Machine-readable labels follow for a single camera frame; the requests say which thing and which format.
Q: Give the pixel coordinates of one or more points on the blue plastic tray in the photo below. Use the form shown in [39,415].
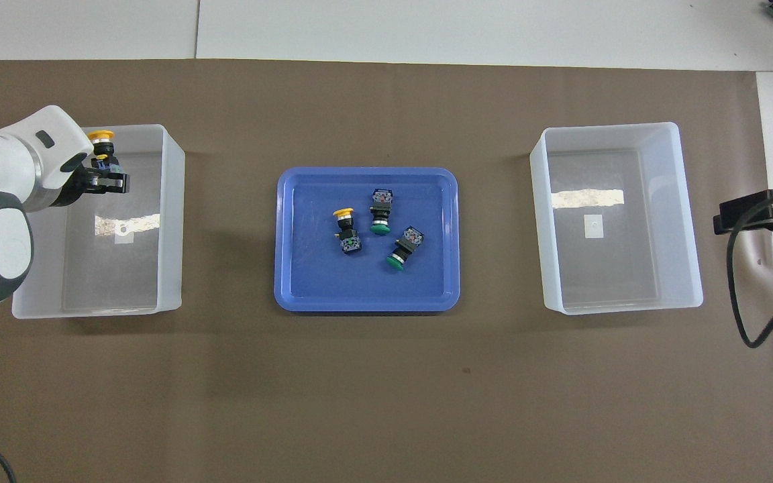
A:
[366,288]

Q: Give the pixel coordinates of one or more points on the brown paper table mat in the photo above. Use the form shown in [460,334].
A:
[373,389]

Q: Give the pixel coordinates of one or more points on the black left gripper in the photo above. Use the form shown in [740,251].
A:
[76,186]

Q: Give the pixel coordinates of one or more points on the translucent white plastic box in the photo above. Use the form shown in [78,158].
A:
[172,221]
[678,268]

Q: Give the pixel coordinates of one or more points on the green push button switch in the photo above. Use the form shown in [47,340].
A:
[380,211]
[404,248]

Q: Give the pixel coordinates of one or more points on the small white paper sticker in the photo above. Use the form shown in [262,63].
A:
[123,235]
[594,227]

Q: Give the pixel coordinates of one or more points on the yellow push button switch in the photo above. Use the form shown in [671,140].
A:
[102,136]
[346,231]

